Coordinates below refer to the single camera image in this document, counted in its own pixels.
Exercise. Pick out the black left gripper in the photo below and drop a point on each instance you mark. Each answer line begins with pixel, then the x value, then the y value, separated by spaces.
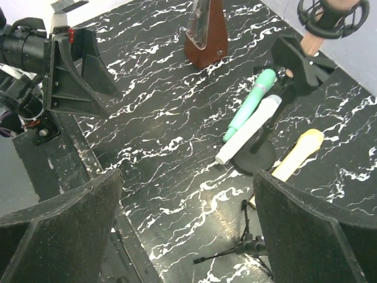
pixel 74 74

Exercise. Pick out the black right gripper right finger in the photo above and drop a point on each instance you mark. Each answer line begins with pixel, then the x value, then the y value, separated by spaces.
pixel 311 240

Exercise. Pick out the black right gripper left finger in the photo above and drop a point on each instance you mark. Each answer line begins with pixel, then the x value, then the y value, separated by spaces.
pixel 62 239

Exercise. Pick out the white microphone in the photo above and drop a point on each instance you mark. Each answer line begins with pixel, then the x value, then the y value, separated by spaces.
pixel 265 110

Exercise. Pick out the black round-base clip stand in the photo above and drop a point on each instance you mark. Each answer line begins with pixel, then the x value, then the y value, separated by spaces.
pixel 309 73

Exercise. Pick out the pink microphone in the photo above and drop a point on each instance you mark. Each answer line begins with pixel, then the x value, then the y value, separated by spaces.
pixel 311 43

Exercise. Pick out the yellow microphone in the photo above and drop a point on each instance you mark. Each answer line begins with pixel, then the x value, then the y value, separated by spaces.
pixel 307 144

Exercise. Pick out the brown wooden metronome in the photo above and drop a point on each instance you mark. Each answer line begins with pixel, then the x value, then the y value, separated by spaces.
pixel 206 39

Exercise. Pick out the mint green microphone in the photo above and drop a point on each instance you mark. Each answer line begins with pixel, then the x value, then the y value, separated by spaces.
pixel 262 85

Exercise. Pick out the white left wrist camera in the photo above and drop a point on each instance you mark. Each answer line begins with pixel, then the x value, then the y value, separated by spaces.
pixel 60 10

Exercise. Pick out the black tripod shock-mount stand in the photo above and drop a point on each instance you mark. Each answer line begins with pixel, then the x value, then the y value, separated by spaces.
pixel 322 19

